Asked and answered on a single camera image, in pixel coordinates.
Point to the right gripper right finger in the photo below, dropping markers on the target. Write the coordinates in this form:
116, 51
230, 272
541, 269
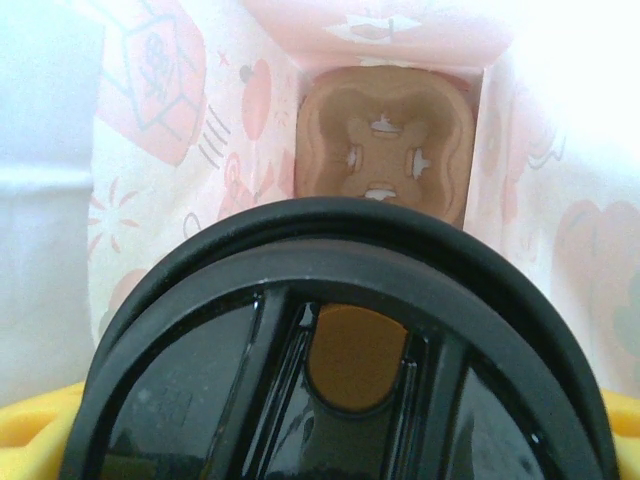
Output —
630, 440

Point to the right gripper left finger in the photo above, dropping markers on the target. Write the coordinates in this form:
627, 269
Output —
35, 415

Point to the red white paper gift bag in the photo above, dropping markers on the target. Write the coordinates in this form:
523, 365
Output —
175, 175

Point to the brown pulp cup carrier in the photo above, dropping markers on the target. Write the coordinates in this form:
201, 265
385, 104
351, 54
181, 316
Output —
385, 165

